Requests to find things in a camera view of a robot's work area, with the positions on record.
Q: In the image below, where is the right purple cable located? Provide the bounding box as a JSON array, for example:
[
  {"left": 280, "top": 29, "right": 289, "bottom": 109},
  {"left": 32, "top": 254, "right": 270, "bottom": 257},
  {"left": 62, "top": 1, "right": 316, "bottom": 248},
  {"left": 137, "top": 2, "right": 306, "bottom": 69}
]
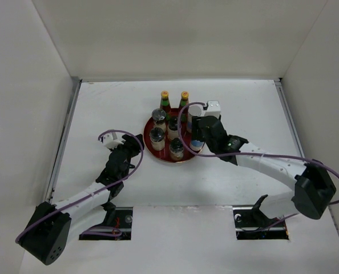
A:
[{"left": 177, "top": 102, "right": 339, "bottom": 233}]

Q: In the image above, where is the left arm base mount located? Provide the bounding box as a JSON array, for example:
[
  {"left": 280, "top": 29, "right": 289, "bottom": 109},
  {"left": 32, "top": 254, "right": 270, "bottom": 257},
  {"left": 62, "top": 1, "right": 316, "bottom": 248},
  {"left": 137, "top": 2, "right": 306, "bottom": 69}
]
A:
[{"left": 79, "top": 203, "right": 134, "bottom": 241}]

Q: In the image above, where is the black cap spice jar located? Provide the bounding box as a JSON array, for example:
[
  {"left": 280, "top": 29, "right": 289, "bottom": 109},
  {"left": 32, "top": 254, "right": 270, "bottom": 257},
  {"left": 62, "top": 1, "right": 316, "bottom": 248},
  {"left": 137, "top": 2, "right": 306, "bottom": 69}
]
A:
[
  {"left": 167, "top": 116, "right": 179, "bottom": 141},
  {"left": 169, "top": 138, "right": 184, "bottom": 162}
]

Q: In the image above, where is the silver lid jar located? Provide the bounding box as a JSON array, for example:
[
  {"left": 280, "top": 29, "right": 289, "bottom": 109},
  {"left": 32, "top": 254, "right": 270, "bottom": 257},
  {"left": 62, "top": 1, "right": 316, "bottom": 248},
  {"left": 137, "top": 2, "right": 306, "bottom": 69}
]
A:
[
  {"left": 187, "top": 105, "right": 202, "bottom": 133},
  {"left": 189, "top": 139, "right": 204, "bottom": 152}
]

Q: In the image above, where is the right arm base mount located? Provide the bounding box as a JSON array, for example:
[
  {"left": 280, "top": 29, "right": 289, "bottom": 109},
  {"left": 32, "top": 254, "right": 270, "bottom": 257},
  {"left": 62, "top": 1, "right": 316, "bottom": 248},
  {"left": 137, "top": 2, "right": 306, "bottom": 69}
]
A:
[{"left": 233, "top": 195, "right": 289, "bottom": 240}]

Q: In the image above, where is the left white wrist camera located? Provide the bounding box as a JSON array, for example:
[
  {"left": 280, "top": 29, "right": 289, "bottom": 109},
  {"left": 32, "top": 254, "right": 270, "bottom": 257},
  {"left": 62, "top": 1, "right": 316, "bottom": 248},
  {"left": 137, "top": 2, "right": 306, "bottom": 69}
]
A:
[{"left": 98, "top": 132, "right": 123, "bottom": 150}]

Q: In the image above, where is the black cap spice jar front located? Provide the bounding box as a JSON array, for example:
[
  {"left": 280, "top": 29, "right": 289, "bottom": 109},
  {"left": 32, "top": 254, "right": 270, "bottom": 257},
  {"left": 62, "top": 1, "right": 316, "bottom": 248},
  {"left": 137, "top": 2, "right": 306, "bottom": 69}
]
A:
[{"left": 167, "top": 116, "right": 179, "bottom": 141}]

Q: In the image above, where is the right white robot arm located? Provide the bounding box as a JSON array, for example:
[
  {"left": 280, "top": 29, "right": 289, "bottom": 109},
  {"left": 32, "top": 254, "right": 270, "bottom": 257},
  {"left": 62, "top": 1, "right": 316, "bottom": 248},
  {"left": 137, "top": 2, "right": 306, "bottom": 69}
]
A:
[{"left": 192, "top": 116, "right": 336, "bottom": 226}]

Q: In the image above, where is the black cap glass shaker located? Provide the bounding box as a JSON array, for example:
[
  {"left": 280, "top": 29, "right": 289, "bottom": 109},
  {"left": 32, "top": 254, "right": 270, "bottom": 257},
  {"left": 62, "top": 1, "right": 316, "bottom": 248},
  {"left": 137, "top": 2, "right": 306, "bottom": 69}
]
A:
[{"left": 150, "top": 127, "right": 166, "bottom": 151}]

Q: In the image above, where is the purple cable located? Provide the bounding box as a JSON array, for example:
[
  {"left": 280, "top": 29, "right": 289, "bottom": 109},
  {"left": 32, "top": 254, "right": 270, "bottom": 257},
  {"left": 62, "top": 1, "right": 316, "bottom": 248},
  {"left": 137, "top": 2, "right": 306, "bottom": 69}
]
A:
[
  {"left": 177, "top": 102, "right": 339, "bottom": 233},
  {"left": 15, "top": 130, "right": 145, "bottom": 245}
]

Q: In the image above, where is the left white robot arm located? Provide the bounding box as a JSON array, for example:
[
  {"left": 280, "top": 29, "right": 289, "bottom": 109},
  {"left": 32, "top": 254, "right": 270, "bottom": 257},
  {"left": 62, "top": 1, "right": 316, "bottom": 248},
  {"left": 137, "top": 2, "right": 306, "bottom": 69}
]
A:
[{"left": 15, "top": 130, "right": 144, "bottom": 265}]

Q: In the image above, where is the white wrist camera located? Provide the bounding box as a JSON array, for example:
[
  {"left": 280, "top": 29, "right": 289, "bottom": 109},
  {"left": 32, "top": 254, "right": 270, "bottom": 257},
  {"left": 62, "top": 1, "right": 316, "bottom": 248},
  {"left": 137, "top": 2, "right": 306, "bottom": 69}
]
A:
[
  {"left": 98, "top": 132, "right": 123, "bottom": 150},
  {"left": 202, "top": 100, "right": 221, "bottom": 119}
]

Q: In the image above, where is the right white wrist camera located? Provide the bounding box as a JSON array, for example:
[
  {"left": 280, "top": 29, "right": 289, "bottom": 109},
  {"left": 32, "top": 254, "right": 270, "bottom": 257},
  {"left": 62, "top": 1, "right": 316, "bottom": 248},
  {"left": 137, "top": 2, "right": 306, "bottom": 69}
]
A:
[{"left": 202, "top": 100, "right": 221, "bottom": 119}]

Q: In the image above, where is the red round tray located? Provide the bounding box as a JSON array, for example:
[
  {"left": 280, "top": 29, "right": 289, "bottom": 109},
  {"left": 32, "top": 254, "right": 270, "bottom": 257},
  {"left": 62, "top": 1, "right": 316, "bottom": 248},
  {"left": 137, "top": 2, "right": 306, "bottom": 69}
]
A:
[{"left": 143, "top": 108, "right": 195, "bottom": 163}]

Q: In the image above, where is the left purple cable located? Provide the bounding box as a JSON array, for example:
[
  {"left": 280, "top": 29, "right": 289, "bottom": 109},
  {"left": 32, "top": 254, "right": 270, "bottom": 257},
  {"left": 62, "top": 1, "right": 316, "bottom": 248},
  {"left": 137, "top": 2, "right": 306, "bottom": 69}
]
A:
[{"left": 15, "top": 130, "right": 145, "bottom": 245}]

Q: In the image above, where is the green label sauce bottle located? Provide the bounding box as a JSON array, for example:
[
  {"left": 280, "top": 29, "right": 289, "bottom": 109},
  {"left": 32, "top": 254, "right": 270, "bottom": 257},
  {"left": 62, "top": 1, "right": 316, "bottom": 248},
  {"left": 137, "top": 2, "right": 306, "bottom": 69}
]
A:
[
  {"left": 160, "top": 91, "right": 171, "bottom": 121},
  {"left": 179, "top": 91, "right": 189, "bottom": 123}
]

